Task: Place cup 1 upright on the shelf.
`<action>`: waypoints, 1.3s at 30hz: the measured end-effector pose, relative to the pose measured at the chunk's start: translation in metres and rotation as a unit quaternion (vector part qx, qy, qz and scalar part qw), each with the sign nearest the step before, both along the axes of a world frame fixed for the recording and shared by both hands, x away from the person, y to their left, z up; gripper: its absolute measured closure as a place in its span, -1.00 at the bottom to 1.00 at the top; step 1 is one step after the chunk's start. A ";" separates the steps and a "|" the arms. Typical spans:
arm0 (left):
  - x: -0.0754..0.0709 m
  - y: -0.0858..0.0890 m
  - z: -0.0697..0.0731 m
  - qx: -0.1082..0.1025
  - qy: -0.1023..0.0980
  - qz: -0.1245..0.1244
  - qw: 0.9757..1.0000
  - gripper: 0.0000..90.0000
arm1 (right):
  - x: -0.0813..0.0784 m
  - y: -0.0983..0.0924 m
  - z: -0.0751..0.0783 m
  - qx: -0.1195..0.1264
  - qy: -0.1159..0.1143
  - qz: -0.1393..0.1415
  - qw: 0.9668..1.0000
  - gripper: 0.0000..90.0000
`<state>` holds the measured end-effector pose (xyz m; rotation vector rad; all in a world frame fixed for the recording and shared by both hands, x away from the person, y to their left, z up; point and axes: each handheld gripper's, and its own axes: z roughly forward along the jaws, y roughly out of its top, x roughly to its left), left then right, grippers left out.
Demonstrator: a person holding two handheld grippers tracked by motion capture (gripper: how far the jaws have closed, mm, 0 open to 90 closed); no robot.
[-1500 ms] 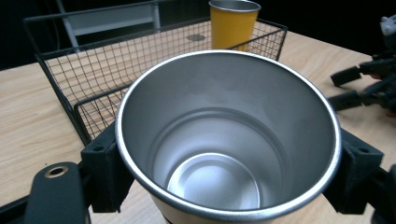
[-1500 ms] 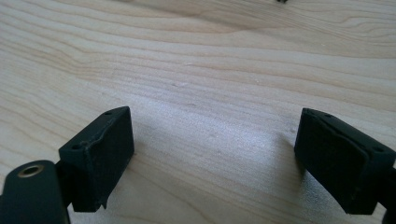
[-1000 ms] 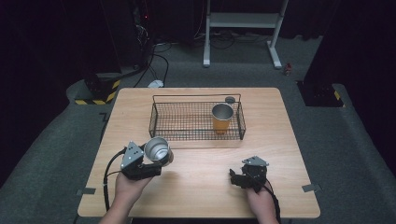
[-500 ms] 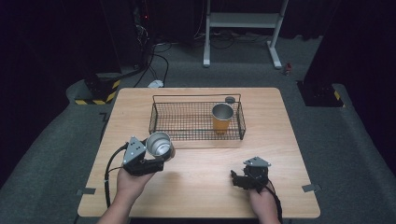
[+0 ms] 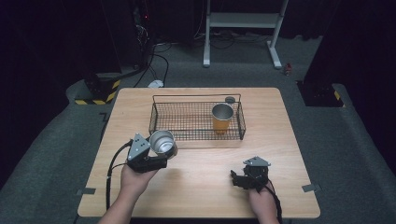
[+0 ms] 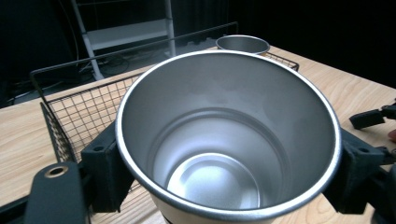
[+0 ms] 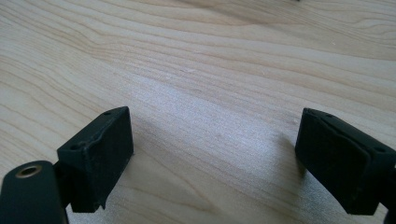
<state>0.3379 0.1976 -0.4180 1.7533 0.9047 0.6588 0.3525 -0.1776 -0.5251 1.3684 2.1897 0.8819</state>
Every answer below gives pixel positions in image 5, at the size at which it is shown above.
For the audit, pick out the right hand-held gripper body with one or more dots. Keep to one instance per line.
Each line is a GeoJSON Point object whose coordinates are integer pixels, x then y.
{"type": "Point", "coordinates": [257, 172]}

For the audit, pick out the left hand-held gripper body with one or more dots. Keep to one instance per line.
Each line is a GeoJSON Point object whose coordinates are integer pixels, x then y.
{"type": "Point", "coordinates": [138, 149]}

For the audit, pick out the silver metal cup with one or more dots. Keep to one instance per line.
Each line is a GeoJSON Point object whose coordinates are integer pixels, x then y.
{"type": "Point", "coordinates": [162, 143]}

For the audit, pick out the orange metal cup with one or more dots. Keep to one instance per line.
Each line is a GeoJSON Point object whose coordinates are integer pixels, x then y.
{"type": "Point", "coordinates": [222, 118]}

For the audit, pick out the person's right hand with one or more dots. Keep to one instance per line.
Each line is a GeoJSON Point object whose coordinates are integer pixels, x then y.
{"type": "Point", "coordinates": [263, 202]}

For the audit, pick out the person's left hand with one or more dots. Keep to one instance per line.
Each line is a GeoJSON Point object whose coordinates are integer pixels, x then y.
{"type": "Point", "coordinates": [135, 180]}

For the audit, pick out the grey tape piece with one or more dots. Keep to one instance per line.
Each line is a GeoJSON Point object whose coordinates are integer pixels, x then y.
{"type": "Point", "coordinates": [86, 191]}
{"type": "Point", "coordinates": [311, 188]}

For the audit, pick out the white power strip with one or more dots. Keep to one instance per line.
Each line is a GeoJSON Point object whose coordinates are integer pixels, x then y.
{"type": "Point", "coordinates": [155, 83]}

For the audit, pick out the black yellow striped base block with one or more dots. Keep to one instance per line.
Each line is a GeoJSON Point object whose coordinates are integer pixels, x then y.
{"type": "Point", "coordinates": [322, 93]}
{"type": "Point", "coordinates": [99, 90]}

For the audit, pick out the small grey round disc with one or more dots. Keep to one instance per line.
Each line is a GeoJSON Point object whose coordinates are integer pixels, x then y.
{"type": "Point", "coordinates": [230, 99]}

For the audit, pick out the small red object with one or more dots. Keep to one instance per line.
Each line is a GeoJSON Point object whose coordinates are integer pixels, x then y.
{"type": "Point", "coordinates": [288, 69]}

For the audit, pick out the dark equipment rack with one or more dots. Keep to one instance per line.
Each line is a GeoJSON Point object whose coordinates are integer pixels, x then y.
{"type": "Point", "coordinates": [141, 31]}

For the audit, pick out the white metal stand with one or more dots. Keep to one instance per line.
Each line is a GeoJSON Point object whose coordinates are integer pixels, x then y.
{"type": "Point", "coordinates": [243, 20]}

